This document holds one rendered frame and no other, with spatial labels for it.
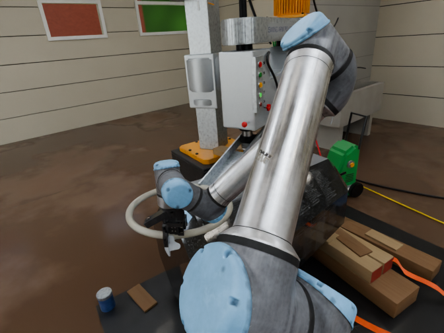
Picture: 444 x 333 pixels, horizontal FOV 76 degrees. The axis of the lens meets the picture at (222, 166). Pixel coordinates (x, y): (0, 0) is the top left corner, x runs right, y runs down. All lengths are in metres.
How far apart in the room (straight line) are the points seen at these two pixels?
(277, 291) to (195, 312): 0.13
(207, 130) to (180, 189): 1.60
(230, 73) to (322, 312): 1.29
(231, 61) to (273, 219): 1.21
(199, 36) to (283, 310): 2.08
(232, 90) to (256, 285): 1.30
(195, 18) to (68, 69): 5.34
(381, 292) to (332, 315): 1.60
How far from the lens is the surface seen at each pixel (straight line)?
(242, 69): 1.57
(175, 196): 0.88
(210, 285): 0.46
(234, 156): 1.70
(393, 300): 2.16
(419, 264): 2.51
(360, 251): 2.26
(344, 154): 3.13
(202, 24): 2.32
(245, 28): 1.55
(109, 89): 7.67
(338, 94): 0.82
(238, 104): 1.62
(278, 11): 2.20
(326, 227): 1.95
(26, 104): 7.30
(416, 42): 6.21
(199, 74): 2.27
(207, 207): 0.94
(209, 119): 2.40
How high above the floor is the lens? 1.65
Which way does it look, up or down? 24 degrees down
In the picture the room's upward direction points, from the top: 4 degrees counter-clockwise
